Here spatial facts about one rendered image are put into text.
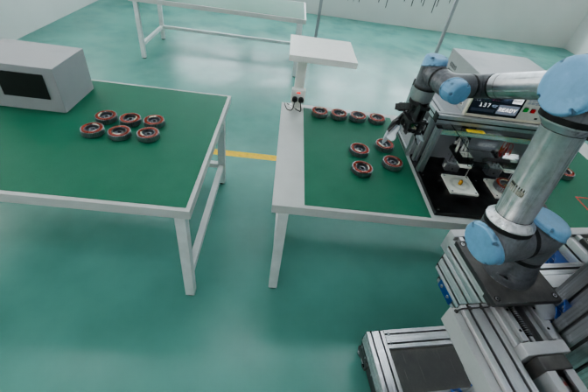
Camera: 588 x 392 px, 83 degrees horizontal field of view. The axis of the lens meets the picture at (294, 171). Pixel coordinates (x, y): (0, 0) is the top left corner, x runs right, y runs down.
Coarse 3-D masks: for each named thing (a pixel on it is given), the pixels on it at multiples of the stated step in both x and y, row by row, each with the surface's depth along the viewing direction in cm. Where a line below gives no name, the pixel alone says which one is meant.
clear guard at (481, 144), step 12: (468, 132) 162; (492, 132) 165; (468, 144) 153; (480, 144) 154; (492, 144) 155; (504, 144) 157; (468, 156) 149; (480, 156) 150; (492, 156) 150; (504, 156) 151; (516, 156) 151; (492, 168) 150; (504, 168) 150
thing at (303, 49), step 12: (300, 36) 201; (300, 48) 184; (312, 48) 186; (324, 48) 189; (336, 48) 191; (348, 48) 194; (300, 60) 177; (312, 60) 177; (324, 60) 176; (336, 60) 176; (348, 60) 178; (300, 72) 209; (300, 84) 214; (300, 96) 214; (300, 108) 215
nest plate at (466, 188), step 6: (444, 174) 181; (444, 180) 177; (450, 180) 177; (456, 180) 178; (468, 180) 179; (450, 186) 173; (456, 186) 174; (462, 186) 174; (468, 186) 175; (450, 192) 171; (456, 192) 170; (462, 192) 170; (468, 192) 171; (474, 192) 172
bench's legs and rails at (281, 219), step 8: (280, 216) 161; (280, 224) 165; (280, 232) 169; (280, 240) 173; (280, 248) 177; (272, 256) 182; (280, 256) 182; (272, 264) 186; (272, 272) 191; (272, 280) 196; (272, 288) 202
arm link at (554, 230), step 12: (540, 216) 88; (552, 216) 89; (540, 228) 86; (552, 228) 85; (564, 228) 86; (540, 240) 85; (552, 240) 85; (564, 240) 85; (540, 252) 86; (552, 252) 88; (540, 264) 92
